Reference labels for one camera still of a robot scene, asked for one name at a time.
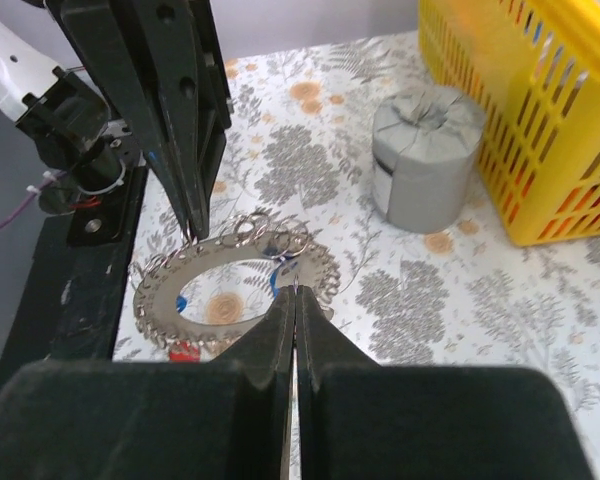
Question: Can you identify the yellow plastic basket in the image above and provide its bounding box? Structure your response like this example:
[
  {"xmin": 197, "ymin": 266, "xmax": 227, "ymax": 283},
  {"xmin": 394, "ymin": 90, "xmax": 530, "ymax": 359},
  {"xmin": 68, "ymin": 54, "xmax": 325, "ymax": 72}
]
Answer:
[{"xmin": 418, "ymin": 0, "xmax": 600, "ymax": 246}]

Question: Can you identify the silver disc keyring organiser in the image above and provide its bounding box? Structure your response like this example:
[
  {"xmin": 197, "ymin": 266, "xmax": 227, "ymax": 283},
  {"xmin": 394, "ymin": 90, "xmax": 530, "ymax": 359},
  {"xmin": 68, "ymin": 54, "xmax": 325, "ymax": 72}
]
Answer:
[{"xmin": 133, "ymin": 210, "xmax": 340, "ymax": 356}]

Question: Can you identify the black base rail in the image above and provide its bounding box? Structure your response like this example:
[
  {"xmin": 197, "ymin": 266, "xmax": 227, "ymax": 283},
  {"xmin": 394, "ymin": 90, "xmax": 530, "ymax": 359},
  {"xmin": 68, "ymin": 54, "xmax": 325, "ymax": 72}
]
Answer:
[{"xmin": 0, "ymin": 167, "xmax": 148, "ymax": 390}]

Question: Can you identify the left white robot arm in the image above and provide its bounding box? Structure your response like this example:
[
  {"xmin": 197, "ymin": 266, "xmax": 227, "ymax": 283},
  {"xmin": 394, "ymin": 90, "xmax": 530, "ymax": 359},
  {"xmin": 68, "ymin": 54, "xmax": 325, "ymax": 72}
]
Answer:
[{"xmin": 0, "ymin": 1, "xmax": 231, "ymax": 239}]

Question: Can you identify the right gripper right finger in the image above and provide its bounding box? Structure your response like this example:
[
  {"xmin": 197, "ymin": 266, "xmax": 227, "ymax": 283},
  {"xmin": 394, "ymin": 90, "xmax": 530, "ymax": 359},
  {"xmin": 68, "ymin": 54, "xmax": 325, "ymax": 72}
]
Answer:
[{"xmin": 295, "ymin": 286, "xmax": 593, "ymax": 479}]

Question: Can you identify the red key tag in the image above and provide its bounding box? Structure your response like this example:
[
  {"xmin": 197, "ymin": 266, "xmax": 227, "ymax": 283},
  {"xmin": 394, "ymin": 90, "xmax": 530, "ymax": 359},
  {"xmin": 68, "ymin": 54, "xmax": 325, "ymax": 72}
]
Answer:
[{"xmin": 168, "ymin": 341, "xmax": 200, "ymax": 363}]

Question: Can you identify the blue key tag with key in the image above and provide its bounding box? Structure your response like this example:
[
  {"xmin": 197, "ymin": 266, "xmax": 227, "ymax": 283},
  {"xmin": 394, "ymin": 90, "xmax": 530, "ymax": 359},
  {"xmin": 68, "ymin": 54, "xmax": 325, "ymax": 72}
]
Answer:
[{"xmin": 262, "ymin": 240, "xmax": 299, "ymax": 299}]

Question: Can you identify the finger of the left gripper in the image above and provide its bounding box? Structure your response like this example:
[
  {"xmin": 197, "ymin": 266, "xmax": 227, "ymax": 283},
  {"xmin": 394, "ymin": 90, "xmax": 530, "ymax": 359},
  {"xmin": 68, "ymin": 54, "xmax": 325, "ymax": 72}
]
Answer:
[
  {"xmin": 59, "ymin": 1, "xmax": 200, "ymax": 239},
  {"xmin": 179, "ymin": 1, "xmax": 231, "ymax": 239}
]

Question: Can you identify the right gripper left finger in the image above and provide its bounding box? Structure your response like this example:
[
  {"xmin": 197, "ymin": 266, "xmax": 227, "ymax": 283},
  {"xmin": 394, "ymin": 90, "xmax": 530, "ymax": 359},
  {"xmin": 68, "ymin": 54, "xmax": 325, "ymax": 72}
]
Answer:
[{"xmin": 0, "ymin": 287, "xmax": 294, "ymax": 479}]

